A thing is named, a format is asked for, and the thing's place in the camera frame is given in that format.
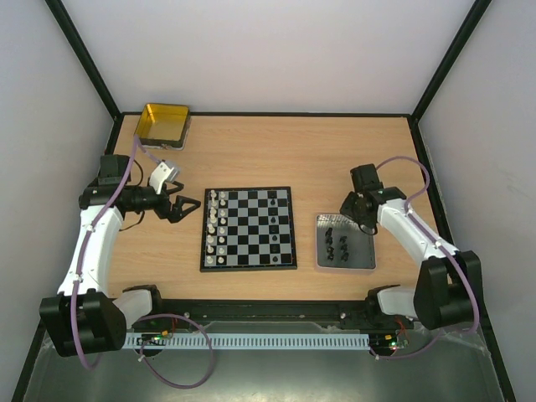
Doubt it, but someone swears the pink tray of black pieces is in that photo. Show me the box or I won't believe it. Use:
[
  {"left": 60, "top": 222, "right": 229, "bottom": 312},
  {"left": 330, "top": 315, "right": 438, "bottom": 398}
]
[{"left": 315, "top": 214, "right": 376, "bottom": 272}]

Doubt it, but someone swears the black and grey chessboard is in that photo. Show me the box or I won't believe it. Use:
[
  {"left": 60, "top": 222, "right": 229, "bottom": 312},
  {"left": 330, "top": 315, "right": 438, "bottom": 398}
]
[{"left": 199, "top": 186, "right": 297, "bottom": 272}]

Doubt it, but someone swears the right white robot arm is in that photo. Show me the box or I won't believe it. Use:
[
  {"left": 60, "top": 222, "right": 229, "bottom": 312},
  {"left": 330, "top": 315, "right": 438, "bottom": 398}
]
[{"left": 340, "top": 164, "right": 483, "bottom": 333}]

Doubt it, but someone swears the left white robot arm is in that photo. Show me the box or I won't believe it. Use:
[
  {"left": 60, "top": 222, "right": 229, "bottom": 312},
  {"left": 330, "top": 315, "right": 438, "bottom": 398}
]
[{"left": 39, "top": 155, "right": 200, "bottom": 357}]

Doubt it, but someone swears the yellow metal tin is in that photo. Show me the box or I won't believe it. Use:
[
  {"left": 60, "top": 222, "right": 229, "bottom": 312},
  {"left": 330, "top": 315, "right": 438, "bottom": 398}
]
[{"left": 134, "top": 103, "right": 191, "bottom": 150}]

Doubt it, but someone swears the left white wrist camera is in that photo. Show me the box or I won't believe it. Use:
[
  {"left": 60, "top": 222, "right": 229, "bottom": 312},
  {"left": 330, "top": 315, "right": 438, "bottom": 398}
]
[{"left": 148, "top": 160, "right": 180, "bottom": 194}]

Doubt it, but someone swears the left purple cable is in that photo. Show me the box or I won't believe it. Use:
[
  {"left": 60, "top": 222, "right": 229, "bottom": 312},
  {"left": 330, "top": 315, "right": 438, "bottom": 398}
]
[{"left": 70, "top": 136, "right": 162, "bottom": 370}]

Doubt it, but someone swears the purple cable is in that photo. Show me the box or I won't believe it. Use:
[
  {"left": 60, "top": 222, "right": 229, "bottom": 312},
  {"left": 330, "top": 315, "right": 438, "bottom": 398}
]
[
  {"left": 376, "top": 155, "right": 481, "bottom": 334},
  {"left": 70, "top": 136, "right": 162, "bottom": 370}
]

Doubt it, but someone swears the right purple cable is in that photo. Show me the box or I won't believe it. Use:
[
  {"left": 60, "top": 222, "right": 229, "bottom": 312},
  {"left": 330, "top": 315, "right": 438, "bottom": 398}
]
[{"left": 376, "top": 155, "right": 481, "bottom": 334}]

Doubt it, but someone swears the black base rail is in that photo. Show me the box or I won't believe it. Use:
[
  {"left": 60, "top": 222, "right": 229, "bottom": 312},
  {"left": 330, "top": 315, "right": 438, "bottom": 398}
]
[{"left": 125, "top": 297, "right": 415, "bottom": 332}]

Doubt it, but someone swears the white slotted cable duct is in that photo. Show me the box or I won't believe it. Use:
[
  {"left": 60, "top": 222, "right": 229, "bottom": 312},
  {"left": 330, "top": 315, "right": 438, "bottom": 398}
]
[{"left": 122, "top": 332, "right": 369, "bottom": 351}]

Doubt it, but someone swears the black frame post left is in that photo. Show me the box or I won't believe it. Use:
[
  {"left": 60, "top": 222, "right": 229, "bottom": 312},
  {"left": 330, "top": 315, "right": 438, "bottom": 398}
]
[{"left": 44, "top": 0, "right": 122, "bottom": 122}]

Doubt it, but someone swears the black frame post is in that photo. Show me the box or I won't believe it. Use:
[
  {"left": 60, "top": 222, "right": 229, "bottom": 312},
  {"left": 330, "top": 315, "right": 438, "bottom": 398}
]
[
  {"left": 411, "top": 0, "right": 492, "bottom": 121},
  {"left": 44, "top": 0, "right": 122, "bottom": 122}
]

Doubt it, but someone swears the black frame post right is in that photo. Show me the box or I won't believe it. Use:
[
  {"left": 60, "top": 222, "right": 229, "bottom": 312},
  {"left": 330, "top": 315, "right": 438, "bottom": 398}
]
[{"left": 411, "top": 0, "right": 492, "bottom": 121}]

